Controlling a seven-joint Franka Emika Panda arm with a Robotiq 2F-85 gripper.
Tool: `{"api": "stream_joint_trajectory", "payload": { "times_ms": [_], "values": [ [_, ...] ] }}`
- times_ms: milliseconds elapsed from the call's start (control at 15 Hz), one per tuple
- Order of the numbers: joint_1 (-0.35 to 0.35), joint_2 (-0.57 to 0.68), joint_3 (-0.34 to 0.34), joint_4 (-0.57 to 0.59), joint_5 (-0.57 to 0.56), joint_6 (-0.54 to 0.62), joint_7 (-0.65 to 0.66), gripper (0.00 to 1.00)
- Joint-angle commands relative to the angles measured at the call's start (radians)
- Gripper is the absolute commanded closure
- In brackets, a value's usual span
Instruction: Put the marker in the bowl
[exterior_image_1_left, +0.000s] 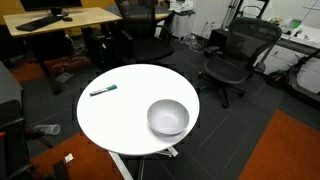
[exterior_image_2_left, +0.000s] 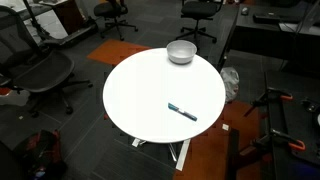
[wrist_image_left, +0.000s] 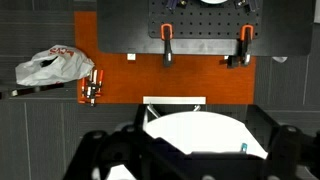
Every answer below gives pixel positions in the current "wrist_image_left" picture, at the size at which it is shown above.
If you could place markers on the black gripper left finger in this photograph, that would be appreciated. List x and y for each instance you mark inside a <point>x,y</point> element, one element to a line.
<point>110,146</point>

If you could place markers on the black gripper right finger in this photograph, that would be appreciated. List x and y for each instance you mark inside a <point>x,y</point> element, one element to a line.
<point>290,146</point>

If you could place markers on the blue marker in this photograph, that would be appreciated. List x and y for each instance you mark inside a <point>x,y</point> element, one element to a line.
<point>244,147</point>

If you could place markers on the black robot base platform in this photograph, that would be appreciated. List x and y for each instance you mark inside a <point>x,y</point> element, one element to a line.
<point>123,30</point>

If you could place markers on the small orange clamp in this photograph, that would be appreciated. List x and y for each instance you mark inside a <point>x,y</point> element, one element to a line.
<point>84,88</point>
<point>97,83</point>

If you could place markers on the white metal table base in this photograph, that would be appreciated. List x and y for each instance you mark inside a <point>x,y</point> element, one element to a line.
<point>173,100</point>

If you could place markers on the white paper scrap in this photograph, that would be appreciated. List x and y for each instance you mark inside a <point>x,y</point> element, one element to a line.
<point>279,59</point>

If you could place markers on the white plastic bag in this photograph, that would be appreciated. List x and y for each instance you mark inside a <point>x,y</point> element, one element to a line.
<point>63,68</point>

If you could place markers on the white floor tag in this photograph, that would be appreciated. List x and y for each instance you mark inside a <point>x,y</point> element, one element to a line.
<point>131,57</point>
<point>226,57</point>

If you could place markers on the round white table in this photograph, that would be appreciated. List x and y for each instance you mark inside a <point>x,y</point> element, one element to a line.
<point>186,80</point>

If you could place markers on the black pegboard plate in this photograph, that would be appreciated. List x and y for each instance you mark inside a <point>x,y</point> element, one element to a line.
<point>206,25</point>

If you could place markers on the black post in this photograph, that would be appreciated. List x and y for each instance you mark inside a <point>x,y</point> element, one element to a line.
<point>233,62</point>

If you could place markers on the black mount bracket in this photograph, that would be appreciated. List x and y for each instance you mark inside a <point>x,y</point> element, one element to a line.
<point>246,4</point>

